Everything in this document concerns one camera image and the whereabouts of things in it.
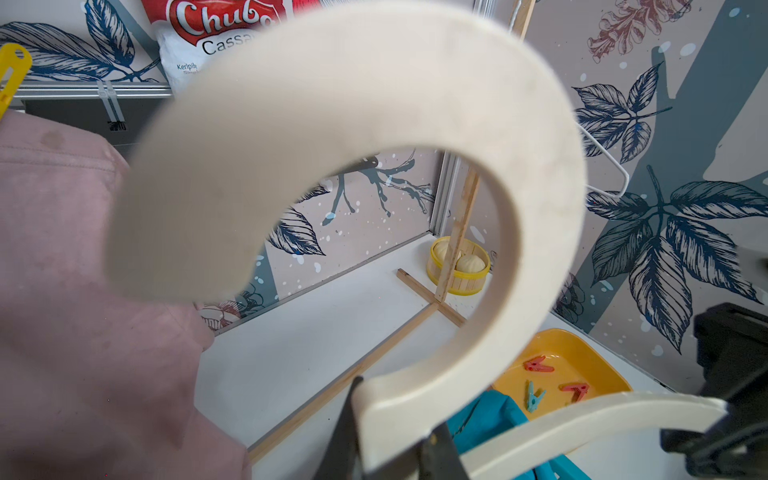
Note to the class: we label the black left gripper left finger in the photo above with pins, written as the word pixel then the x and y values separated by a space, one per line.
pixel 341 459

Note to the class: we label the red Chuba chips bag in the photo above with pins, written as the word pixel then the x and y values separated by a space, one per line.
pixel 191 33

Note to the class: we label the teal plastic laundry basket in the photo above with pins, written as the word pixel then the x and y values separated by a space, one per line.
pixel 564 469

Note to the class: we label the black wall basket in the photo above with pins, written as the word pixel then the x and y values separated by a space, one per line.
pixel 91 115

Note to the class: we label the teal clothespin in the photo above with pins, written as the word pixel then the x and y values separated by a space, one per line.
pixel 533 397

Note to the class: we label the yellow bowl with buns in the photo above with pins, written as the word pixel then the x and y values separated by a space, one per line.
pixel 470 270

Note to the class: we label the yellow plastic tray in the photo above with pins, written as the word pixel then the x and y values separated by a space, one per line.
pixel 574 361

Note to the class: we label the red clothespin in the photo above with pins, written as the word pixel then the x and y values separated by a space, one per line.
pixel 538 364
pixel 577 390

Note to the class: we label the teal t-shirt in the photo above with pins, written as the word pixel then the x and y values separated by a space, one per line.
pixel 486 417

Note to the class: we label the wooden clothes rack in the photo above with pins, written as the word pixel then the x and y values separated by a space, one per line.
pixel 436 303

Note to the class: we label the pink-grey t-shirt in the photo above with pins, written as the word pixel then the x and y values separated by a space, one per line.
pixel 94 385

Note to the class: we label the yellow clothespin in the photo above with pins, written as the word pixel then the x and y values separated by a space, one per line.
pixel 15 64

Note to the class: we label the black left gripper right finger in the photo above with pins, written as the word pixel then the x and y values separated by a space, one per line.
pixel 439 458

